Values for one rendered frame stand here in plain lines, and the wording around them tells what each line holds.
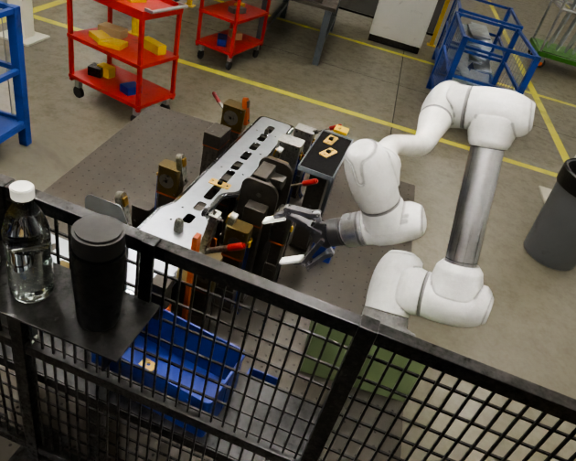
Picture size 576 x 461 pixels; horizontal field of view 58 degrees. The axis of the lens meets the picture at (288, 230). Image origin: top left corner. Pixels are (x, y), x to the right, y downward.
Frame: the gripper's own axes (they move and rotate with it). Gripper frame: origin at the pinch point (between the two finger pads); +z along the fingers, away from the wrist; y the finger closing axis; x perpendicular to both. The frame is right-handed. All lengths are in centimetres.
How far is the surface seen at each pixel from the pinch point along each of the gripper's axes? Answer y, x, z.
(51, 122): 25, -195, 257
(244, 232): -3.6, -14.9, 18.2
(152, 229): 6.3, -8.4, 46.2
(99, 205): 30.8, 26.7, 25.4
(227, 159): 5, -66, 44
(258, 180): 7.8, -28.1, 13.7
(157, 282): 10.6, 31.1, 16.4
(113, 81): 33, -253, 232
